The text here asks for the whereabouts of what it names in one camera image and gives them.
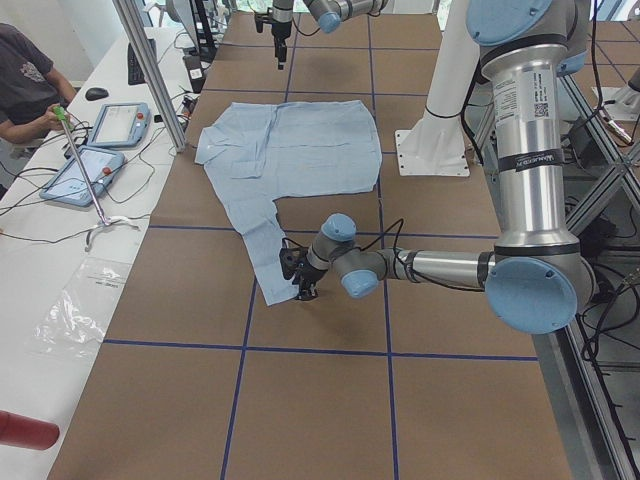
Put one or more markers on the red cylinder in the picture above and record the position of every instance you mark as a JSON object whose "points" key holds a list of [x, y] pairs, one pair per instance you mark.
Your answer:
{"points": [[26, 432]]}

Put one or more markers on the clear plastic bag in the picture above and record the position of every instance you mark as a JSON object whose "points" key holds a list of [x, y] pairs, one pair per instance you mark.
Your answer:
{"points": [[77, 322]]}

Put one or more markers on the person in dark shirt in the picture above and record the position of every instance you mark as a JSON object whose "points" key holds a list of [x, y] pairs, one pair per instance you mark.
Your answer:
{"points": [[31, 87]]}

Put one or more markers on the aluminium frame post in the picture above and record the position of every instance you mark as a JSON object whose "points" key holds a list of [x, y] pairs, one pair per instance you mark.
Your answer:
{"points": [[131, 21]]}

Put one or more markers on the upper blue teach pendant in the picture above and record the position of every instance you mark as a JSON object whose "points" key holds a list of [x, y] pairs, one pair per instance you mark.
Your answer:
{"points": [[120, 125]]}

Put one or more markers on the lower blue teach pendant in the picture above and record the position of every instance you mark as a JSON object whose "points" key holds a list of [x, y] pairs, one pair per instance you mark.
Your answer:
{"points": [[68, 186]]}

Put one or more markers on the brown paper table cover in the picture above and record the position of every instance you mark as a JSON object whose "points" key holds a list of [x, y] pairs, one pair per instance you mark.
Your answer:
{"points": [[199, 379]]}

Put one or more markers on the black computer mouse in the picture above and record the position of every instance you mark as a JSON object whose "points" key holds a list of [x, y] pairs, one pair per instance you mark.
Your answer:
{"points": [[96, 93]]}

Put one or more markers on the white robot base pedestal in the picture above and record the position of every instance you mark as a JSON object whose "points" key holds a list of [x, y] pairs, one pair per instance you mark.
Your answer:
{"points": [[435, 146]]}

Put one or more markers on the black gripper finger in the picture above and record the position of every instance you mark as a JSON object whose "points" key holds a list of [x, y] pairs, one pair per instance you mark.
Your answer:
{"points": [[280, 53], [307, 292]]}

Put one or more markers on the black keyboard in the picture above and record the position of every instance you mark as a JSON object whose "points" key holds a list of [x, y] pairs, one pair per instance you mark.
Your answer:
{"points": [[135, 74]]}

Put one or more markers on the blue teach pendant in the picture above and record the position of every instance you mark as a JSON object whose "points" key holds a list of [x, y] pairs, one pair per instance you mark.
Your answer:
{"points": [[68, 186], [120, 125]]}

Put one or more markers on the light blue button-up shirt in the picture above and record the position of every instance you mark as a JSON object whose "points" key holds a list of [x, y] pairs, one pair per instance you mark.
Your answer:
{"points": [[255, 154]]}

